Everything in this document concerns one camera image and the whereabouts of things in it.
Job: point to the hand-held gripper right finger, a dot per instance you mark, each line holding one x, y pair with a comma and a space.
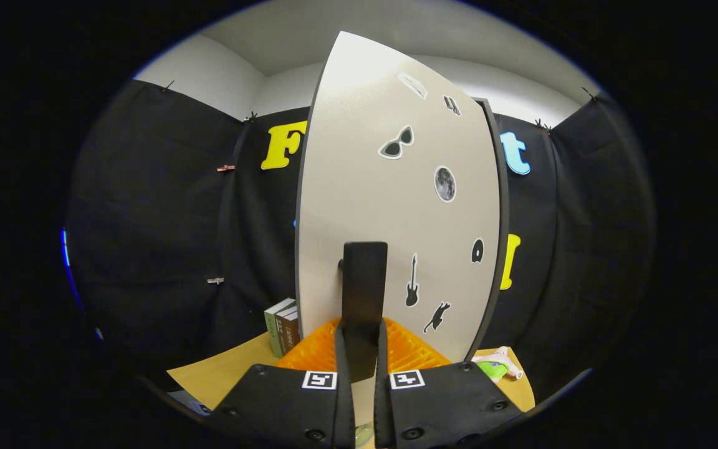
382, 411

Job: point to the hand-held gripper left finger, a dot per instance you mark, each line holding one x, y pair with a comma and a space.
346, 411

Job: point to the green cup with grey rim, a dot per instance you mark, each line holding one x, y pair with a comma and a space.
364, 434

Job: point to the beige cabinet door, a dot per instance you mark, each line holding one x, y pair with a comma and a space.
346, 156

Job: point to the green book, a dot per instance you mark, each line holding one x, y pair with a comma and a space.
272, 327

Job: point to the green white plush toy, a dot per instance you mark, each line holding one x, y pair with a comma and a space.
493, 369

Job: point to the silver metal clip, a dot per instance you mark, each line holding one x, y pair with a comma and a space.
215, 280

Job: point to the dark grey cabinet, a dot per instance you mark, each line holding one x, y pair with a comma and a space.
503, 212

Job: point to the brown wooden clothespin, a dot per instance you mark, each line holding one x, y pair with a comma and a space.
225, 168

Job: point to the black backdrop cloth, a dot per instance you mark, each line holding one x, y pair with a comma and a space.
147, 218

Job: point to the black spring clamp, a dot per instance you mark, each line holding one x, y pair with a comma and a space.
542, 126
589, 95
167, 86
250, 116

